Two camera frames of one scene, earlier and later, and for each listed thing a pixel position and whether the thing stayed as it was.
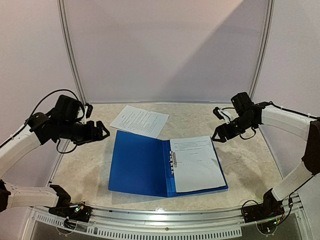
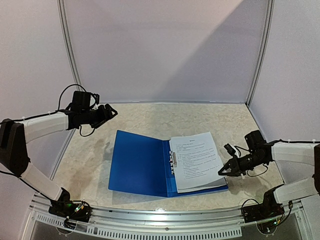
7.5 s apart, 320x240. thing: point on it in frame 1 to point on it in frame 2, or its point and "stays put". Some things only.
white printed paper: (146, 123) to (198, 161)
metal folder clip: (173, 160) stays put
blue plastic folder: (140, 165) stays put
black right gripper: (227, 129) to (236, 164)
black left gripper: (91, 136) to (105, 116)
